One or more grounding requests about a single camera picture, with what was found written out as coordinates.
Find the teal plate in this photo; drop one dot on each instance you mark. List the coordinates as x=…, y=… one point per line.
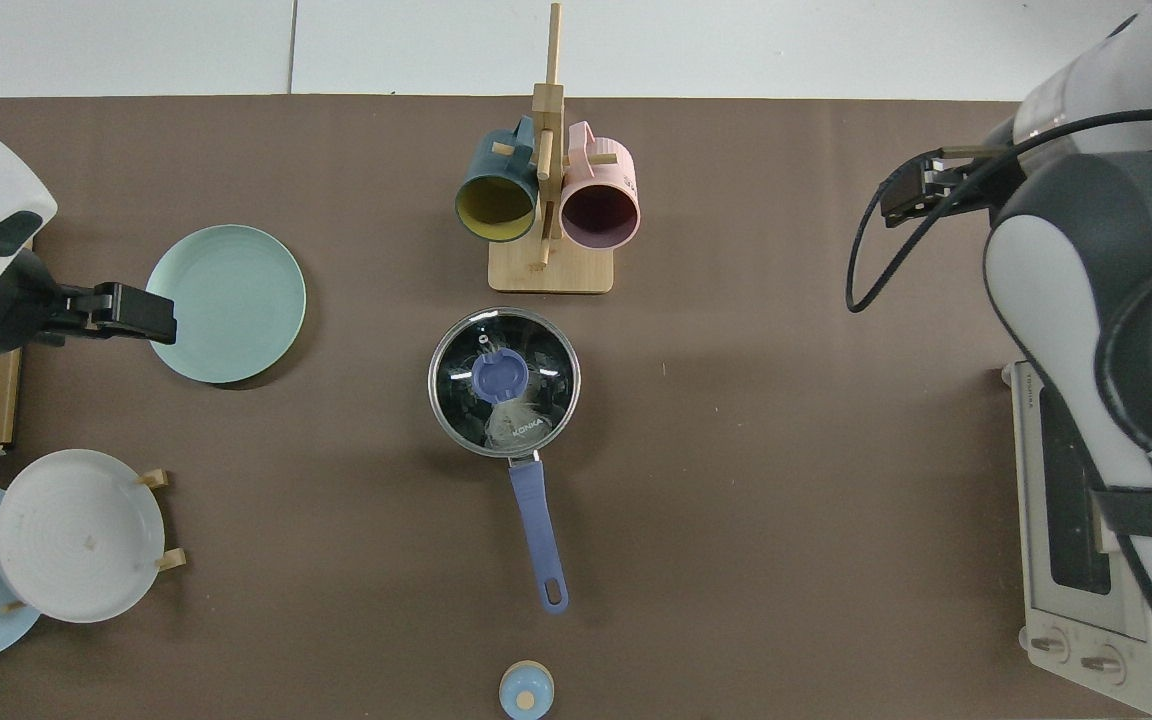
x=236, y=300

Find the small blue round thing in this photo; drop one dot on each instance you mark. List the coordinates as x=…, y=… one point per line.
x=526, y=692

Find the wooden plate rack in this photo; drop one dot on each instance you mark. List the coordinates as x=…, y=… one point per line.
x=172, y=560

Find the wooden cup stand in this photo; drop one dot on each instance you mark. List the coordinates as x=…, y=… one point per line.
x=551, y=272

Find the glass lid with blue knob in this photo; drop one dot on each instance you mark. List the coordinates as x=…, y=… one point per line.
x=501, y=375

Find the dark blue cup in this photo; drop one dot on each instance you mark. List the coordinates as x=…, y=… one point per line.
x=496, y=208

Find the brown table cloth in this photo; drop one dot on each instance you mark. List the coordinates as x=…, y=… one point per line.
x=786, y=450

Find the white vermicelli bundle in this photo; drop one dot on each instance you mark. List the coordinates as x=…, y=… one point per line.
x=518, y=425

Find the white plate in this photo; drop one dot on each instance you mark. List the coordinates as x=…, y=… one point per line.
x=76, y=535

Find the pale toaster oven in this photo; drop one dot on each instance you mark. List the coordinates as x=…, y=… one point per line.
x=1056, y=520

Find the pink cup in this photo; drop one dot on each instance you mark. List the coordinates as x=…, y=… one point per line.
x=600, y=215

